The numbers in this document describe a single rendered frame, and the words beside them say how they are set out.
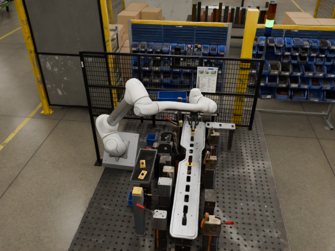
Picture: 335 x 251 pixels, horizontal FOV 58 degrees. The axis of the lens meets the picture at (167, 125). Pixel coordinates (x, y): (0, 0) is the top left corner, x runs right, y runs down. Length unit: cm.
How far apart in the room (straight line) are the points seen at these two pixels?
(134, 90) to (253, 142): 160
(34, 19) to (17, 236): 287
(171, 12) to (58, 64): 495
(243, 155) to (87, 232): 166
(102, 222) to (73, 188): 140
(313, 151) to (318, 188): 75
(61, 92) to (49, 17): 119
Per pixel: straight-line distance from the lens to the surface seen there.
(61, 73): 500
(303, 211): 382
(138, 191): 212
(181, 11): 914
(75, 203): 374
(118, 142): 272
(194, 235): 209
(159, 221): 212
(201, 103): 256
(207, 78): 324
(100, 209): 267
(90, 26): 451
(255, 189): 287
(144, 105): 230
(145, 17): 707
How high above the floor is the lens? 269
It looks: 34 degrees down
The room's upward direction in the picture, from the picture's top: straight up
